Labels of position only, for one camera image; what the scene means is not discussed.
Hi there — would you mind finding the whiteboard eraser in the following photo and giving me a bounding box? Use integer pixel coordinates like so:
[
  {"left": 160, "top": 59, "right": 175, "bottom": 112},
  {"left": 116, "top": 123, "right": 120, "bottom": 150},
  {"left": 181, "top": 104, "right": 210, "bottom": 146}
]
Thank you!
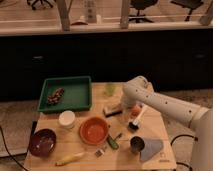
[{"left": 103, "top": 104, "right": 122, "bottom": 118}]

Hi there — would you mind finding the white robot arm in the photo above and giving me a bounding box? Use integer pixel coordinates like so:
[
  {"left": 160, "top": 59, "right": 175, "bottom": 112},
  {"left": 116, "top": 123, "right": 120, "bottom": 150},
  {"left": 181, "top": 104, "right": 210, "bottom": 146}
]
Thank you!
[{"left": 121, "top": 76, "right": 213, "bottom": 171}]

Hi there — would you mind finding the light green cup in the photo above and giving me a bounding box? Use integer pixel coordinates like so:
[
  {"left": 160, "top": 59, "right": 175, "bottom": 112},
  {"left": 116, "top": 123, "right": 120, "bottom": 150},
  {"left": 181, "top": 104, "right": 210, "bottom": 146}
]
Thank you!
[{"left": 105, "top": 83, "right": 115, "bottom": 97}]

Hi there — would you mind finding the white paper cup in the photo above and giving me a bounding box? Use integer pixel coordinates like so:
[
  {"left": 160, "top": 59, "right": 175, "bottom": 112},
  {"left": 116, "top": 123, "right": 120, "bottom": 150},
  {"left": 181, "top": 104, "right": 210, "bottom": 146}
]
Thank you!
[{"left": 58, "top": 111, "right": 75, "bottom": 129}]

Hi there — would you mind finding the orange fruit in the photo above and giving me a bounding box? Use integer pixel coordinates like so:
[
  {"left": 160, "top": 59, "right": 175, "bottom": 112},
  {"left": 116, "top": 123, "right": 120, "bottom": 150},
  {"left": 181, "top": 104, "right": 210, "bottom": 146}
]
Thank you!
[{"left": 130, "top": 106, "right": 141, "bottom": 118}]

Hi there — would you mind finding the orange bowl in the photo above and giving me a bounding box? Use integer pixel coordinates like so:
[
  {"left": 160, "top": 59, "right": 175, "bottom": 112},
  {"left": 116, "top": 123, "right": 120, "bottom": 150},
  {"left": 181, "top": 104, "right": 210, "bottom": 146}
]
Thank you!
[{"left": 79, "top": 117, "right": 109, "bottom": 145}]

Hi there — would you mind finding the grey cloth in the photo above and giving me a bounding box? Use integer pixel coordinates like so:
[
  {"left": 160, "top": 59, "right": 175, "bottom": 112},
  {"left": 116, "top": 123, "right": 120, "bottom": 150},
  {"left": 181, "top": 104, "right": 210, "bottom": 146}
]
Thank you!
[{"left": 140, "top": 138, "right": 163, "bottom": 162}]

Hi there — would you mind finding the small metal clip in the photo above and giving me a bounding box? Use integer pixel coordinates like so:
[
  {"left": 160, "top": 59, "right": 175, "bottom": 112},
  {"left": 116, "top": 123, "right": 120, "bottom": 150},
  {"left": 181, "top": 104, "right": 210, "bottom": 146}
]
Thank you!
[{"left": 95, "top": 147, "right": 106, "bottom": 157}]

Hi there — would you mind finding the green plastic tray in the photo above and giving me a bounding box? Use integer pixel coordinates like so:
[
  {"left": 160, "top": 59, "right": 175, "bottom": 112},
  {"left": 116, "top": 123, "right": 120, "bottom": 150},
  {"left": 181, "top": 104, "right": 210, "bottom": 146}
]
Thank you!
[{"left": 38, "top": 76, "right": 92, "bottom": 113}]

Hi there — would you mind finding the brown pine cone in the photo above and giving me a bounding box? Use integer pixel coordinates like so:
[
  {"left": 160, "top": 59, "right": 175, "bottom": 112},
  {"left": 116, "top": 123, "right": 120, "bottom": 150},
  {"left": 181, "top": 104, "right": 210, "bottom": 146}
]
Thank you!
[{"left": 46, "top": 88, "right": 64, "bottom": 105}]

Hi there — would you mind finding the yellow banana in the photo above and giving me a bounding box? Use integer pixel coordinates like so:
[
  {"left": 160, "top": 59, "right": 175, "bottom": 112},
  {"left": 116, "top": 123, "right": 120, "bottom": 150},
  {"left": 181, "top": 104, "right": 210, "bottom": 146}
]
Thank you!
[{"left": 55, "top": 153, "right": 84, "bottom": 166}]

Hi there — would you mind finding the dark purple bowl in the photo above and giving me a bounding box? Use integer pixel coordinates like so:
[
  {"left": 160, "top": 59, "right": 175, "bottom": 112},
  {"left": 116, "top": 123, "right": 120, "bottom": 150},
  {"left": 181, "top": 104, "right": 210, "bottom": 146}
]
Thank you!
[{"left": 29, "top": 129, "right": 56, "bottom": 158}]

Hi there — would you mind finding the black cable right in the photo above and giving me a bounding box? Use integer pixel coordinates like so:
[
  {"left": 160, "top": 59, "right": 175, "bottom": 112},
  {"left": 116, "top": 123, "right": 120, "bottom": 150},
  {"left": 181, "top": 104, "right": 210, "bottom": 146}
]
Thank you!
[{"left": 170, "top": 133, "right": 198, "bottom": 171}]

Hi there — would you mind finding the black cable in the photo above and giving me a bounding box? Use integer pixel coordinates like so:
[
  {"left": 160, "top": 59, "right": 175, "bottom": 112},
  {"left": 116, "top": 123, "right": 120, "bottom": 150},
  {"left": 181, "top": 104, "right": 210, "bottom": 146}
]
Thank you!
[
  {"left": 170, "top": 133, "right": 198, "bottom": 171},
  {"left": 0, "top": 125, "right": 30, "bottom": 171}
]

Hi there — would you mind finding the black cable left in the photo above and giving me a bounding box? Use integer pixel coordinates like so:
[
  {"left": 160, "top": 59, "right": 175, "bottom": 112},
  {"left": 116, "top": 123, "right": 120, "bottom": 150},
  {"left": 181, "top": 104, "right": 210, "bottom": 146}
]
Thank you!
[{"left": 0, "top": 125, "right": 30, "bottom": 171}]

